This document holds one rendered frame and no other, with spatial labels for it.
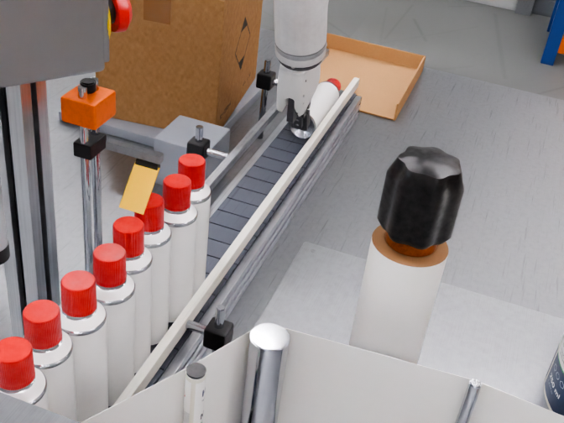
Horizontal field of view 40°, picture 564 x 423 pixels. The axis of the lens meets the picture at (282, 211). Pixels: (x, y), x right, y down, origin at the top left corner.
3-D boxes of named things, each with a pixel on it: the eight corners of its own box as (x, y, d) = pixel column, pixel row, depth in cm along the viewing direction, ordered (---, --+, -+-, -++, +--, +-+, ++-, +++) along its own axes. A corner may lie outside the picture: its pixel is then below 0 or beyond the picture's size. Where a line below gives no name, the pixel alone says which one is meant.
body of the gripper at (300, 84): (289, 24, 132) (290, 74, 141) (268, 64, 127) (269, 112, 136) (331, 34, 131) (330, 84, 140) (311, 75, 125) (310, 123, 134)
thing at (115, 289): (122, 415, 88) (121, 273, 77) (80, 401, 89) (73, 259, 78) (142, 383, 92) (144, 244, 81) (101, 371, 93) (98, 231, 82)
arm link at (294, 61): (286, 16, 131) (286, 30, 133) (267, 49, 126) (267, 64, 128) (334, 27, 129) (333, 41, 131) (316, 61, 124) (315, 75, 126)
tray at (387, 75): (394, 121, 167) (398, 104, 165) (280, 91, 173) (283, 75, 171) (422, 70, 191) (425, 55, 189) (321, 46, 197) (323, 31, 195)
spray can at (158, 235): (146, 355, 96) (148, 218, 85) (117, 334, 99) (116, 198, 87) (176, 334, 100) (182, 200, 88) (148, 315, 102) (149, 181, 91)
